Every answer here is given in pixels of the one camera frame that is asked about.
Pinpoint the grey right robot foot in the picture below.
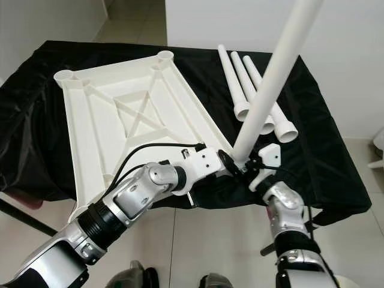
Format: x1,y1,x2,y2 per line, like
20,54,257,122
199,273,241,288

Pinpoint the grey left robot foot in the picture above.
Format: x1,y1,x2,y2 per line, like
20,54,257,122
108,260,160,288

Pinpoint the white plastic table top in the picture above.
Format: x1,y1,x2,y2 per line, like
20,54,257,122
53,51,236,229

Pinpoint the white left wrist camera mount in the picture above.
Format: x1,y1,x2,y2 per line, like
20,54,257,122
177,146,223,193

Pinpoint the grey robot foot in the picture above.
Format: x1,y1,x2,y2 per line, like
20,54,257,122
199,273,241,288
108,260,160,288

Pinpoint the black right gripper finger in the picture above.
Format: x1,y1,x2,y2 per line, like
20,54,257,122
218,150,241,178

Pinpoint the white plastic chair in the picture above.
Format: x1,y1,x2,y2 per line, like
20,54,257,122
367,129,384,170

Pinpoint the white plastic table leg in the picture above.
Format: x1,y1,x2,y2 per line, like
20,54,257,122
218,45,251,121
231,51,275,134
243,55,299,143
231,0,326,166

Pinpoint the black table cloth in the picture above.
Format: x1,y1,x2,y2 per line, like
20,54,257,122
0,40,371,226

